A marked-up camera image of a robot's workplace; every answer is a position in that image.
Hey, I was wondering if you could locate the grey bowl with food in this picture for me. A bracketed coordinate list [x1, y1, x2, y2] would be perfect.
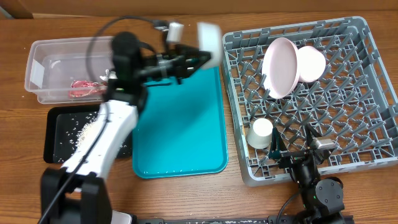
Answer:
[197, 22, 223, 69]

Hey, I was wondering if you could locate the white tissue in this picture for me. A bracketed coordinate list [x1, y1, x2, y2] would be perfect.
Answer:
[100, 69, 117, 82]

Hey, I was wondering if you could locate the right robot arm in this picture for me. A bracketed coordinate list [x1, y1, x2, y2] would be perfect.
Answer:
[268, 124, 354, 223]

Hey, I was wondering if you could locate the red foil wrapper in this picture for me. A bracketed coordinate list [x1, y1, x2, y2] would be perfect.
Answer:
[68, 80, 107, 98]

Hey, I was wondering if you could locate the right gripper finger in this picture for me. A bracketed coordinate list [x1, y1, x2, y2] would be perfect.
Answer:
[268, 128, 287, 159]
[304, 124, 321, 146]

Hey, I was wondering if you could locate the black plastic tray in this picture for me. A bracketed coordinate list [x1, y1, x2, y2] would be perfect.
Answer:
[42, 104, 134, 165]

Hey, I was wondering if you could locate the grey dishwasher rack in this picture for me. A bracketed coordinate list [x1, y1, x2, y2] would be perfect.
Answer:
[222, 16, 397, 187]

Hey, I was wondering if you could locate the teal serving tray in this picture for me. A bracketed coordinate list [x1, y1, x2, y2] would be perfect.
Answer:
[132, 67, 228, 179]

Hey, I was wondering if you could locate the large pink plate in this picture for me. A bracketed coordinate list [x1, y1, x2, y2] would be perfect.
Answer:
[262, 37, 299, 99]

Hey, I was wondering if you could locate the spilled rice food waste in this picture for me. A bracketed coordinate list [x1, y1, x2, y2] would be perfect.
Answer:
[57, 113, 131, 159]

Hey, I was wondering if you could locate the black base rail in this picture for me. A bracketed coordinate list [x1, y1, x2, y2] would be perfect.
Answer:
[134, 215, 298, 224]

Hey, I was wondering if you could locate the clear plastic storage bin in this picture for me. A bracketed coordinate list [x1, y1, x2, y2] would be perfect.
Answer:
[24, 36, 113, 104]

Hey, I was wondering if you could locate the pink bowl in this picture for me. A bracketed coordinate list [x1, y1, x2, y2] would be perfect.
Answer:
[297, 46, 326, 83]

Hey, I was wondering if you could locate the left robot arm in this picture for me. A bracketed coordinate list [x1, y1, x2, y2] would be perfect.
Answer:
[39, 29, 221, 223]

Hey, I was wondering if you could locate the white paper cup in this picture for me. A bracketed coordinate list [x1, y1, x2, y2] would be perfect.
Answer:
[246, 118, 274, 149]

